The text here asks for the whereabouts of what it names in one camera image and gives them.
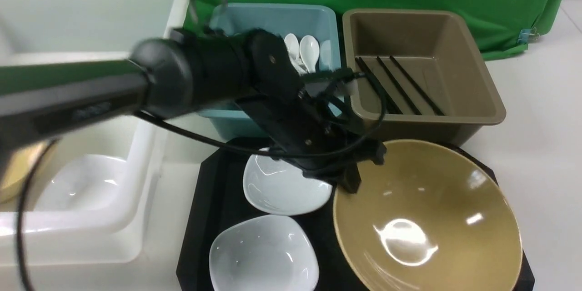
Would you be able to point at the large white plastic bin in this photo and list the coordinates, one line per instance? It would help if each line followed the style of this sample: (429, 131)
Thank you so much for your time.
(52, 31)

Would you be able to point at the white square dish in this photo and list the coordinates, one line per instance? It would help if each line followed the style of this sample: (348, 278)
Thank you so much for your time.
(279, 188)
(267, 253)

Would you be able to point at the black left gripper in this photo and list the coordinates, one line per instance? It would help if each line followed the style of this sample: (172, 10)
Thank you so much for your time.
(298, 128)

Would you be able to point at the brown plastic bin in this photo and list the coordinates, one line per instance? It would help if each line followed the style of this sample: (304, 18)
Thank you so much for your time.
(437, 49)

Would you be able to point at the white spoon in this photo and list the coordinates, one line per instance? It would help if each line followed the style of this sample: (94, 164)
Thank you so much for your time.
(309, 50)
(292, 45)

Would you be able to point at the white dish in bin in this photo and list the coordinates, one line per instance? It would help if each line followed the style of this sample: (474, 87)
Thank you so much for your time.
(89, 182)

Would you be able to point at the teal plastic bin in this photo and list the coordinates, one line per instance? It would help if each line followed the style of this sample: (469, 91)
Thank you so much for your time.
(280, 19)

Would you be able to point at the white spoon upper middle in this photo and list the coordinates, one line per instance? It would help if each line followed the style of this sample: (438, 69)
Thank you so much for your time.
(292, 45)

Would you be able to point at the blue binder clip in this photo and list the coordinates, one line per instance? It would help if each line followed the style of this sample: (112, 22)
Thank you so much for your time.
(528, 36)

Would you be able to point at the yellow bowl in bin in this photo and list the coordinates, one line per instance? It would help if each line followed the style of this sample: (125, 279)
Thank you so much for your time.
(20, 165)

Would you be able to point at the white spoon upper right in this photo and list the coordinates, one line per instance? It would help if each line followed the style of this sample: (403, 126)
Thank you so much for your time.
(309, 50)

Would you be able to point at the yellow noodle bowl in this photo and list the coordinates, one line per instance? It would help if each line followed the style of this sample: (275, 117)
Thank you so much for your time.
(428, 219)

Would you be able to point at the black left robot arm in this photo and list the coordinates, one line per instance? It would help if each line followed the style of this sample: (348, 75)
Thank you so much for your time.
(166, 78)

